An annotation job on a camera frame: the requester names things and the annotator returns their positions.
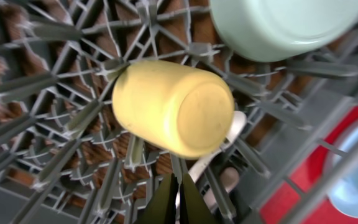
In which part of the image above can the red plastic tray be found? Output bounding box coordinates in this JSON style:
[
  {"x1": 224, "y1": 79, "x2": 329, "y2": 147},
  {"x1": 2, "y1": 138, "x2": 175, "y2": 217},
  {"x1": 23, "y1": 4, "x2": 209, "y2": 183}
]
[{"x1": 259, "y1": 106, "x2": 358, "y2": 224}]

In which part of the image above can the yellow plastic cup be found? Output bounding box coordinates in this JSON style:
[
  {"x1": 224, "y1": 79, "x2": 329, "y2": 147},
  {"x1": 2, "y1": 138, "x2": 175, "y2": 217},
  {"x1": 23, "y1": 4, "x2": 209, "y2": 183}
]
[{"x1": 112, "y1": 60, "x2": 234, "y2": 158}]

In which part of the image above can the white plastic spoon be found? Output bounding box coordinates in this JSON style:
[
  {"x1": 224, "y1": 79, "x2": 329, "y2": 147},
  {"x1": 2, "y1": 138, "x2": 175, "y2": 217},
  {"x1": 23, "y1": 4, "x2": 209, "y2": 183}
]
[{"x1": 188, "y1": 111, "x2": 247, "y2": 183}]

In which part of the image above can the mint green bowl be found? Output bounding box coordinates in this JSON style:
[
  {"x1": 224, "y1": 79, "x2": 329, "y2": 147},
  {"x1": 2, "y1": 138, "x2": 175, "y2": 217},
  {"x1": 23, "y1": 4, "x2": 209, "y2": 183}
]
[{"x1": 209, "y1": 0, "x2": 358, "y2": 62}]

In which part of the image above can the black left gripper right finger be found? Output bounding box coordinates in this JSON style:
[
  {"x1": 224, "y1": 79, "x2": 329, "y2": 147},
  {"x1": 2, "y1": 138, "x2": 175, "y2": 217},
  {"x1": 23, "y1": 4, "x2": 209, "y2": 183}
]
[{"x1": 179, "y1": 174, "x2": 218, "y2": 224}]

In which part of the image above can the grey dishwasher rack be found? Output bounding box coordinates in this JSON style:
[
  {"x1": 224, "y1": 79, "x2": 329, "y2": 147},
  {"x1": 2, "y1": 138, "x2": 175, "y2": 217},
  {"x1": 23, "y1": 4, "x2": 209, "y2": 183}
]
[{"x1": 0, "y1": 0, "x2": 358, "y2": 223}]

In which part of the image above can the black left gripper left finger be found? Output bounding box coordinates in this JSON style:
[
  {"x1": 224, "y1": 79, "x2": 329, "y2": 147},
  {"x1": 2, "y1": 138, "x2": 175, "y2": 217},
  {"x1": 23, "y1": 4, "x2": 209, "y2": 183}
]
[{"x1": 135, "y1": 174, "x2": 179, "y2": 224}]

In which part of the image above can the white plastic fork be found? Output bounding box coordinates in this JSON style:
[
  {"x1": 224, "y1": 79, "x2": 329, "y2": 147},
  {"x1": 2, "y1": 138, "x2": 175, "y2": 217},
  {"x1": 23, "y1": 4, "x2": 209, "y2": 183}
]
[{"x1": 203, "y1": 167, "x2": 239, "y2": 210}]

